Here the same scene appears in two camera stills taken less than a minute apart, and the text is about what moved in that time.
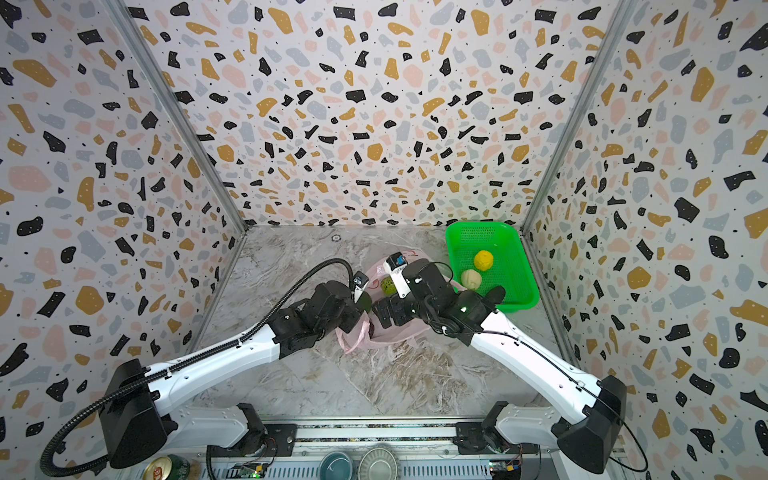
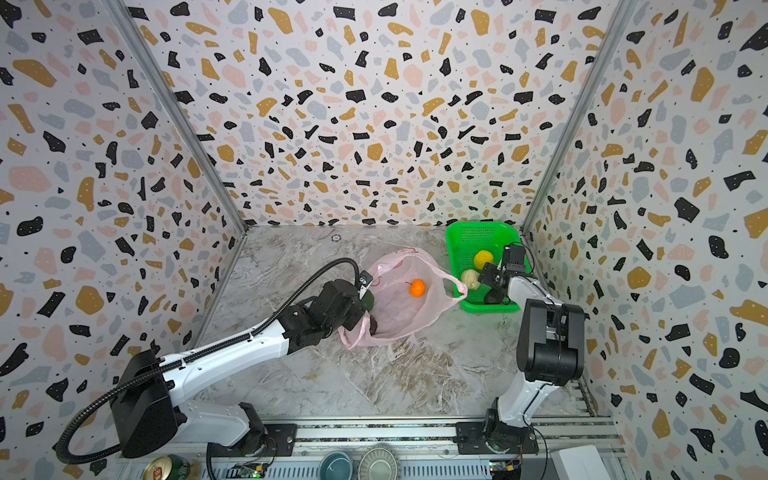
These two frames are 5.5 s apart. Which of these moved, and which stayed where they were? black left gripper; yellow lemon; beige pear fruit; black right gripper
Moved: black right gripper
Stayed: yellow lemon; beige pear fruit; black left gripper
